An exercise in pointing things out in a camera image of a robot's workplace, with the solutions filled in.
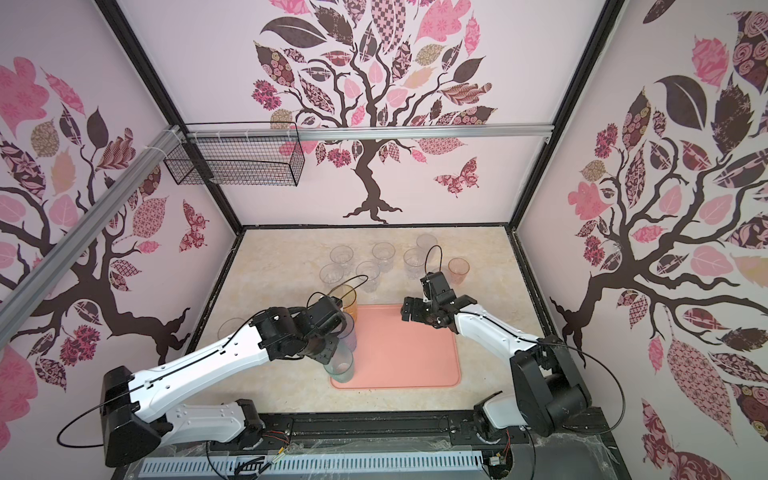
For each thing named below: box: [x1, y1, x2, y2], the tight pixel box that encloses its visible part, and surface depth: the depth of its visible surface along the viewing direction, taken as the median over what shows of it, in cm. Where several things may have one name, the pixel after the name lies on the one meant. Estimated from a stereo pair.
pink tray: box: [330, 305, 458, 389], surface depth 89 cm
